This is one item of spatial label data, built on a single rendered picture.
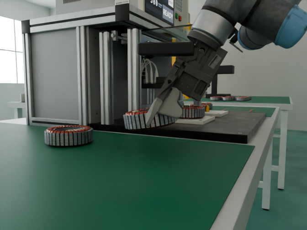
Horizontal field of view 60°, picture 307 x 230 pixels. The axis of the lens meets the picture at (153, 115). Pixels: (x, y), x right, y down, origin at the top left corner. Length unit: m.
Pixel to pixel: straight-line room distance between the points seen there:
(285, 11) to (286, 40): 0.05
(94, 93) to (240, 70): 5.54
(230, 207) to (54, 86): 0.76
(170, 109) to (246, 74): 5.77
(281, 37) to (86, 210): 0.46
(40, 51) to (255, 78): 5.53
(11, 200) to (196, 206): 0.22
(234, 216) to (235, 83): 6.00
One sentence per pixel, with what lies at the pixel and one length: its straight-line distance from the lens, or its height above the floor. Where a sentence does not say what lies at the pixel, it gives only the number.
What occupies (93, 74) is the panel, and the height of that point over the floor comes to 0.92.
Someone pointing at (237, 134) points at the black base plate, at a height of 0.77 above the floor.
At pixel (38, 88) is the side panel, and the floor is 0.88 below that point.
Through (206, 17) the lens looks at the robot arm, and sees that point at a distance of 0.54.
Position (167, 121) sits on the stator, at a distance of 0.52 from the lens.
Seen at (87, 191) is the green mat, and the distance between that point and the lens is 0.37.
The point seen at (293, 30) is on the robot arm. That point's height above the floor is 0.99.
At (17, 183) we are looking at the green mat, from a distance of 0.43.
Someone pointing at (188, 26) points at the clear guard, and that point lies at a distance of 0.82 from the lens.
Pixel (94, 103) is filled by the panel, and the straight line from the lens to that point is 0.88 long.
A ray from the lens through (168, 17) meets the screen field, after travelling 1.11.
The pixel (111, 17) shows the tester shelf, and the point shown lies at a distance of 0.82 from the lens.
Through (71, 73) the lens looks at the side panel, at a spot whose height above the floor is 0.93.
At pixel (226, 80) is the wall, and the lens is 6.31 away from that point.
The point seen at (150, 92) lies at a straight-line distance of 0.97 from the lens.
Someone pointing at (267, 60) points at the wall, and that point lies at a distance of 6.23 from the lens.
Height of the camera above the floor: 0.89
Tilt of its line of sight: 6 degrees down
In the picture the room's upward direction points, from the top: straight up
